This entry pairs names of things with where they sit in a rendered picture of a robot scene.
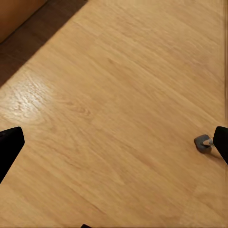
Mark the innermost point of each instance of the bed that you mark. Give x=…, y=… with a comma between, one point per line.
x=14, y=12

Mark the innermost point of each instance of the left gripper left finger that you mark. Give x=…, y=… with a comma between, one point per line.
x=11, y=142

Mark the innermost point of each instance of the swivel chair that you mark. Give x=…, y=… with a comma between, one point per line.
x=203, y=142

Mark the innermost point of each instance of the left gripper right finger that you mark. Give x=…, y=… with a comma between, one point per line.
x=220, y=141

